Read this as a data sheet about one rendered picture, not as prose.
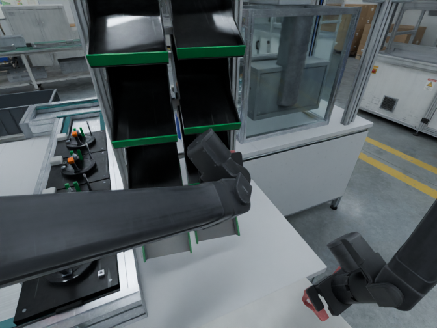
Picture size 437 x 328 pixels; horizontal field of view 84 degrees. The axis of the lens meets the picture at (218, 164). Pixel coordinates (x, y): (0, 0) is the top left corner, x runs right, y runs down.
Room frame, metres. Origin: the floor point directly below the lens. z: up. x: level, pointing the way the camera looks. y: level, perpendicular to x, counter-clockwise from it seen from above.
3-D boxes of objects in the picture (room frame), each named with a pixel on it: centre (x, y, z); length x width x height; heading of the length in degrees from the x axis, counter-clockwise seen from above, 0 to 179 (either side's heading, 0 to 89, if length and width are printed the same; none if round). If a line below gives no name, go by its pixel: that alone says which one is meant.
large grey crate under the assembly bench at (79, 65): (5.32, 2.98, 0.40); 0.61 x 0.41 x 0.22; 120
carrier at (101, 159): (0.87, 0.62, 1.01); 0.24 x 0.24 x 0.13; 23
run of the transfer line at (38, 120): (1.92, 0.19, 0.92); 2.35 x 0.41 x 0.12; 113
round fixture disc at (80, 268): (0.41, 0.43, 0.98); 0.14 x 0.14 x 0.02
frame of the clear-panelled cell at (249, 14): (1.62, -0.36, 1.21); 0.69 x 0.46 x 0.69; 113
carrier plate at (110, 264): (0.41, 0.43, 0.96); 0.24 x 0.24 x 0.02; 23
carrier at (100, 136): (1.10, 0.72, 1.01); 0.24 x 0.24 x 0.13; 23
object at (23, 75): (4.73, 3.63, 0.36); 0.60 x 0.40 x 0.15; 122
